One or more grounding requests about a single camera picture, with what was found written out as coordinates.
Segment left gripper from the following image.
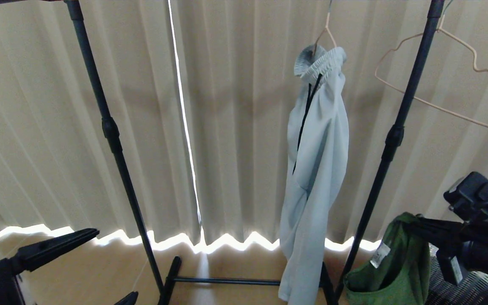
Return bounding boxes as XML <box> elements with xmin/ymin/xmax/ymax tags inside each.
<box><xmin>0</xmin><ymin>228</ymin><xmax>139</xmax><ymax>305</ymax></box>

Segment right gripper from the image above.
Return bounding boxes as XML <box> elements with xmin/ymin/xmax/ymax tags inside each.
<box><xmin>436</xmin><ymin>228</ymin><xmax>488</xmax><ymax>286</ymax></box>

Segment green garment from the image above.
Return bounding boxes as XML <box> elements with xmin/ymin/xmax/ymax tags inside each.
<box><xmin>344</xmin><ymin>212</ymin><xmax>432</xmax><ymax>305</ymax></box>

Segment pale grey shorts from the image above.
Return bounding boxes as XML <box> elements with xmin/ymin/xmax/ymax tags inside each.
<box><xmin>278</xmin><ymin>44</ymin><xmax>349</xmax><ymax>305</ymax></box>

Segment white laundry basket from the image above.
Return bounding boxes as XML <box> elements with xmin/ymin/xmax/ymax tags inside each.
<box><xmin>424</xmin><ymin>244</ymin><xmax>488</xmax><ymax>305</ymax></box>

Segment black clothes rack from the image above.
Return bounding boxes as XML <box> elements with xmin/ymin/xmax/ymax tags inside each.
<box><xmin>0</xmin><ymin>0</ymin><xmax>446</xmax><ymax>305</ymax></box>

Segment beige curtain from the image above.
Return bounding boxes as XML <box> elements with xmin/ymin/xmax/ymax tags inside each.
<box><xmin>0</xmin><ymin>0</ymin><xmax>488</xmax><ymax>255</ymax></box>

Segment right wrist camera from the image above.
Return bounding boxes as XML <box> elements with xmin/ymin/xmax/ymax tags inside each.
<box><xmin>444</xmin><ymin>172</ymin><xmax>488</xmax><ymax>223</ymax></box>

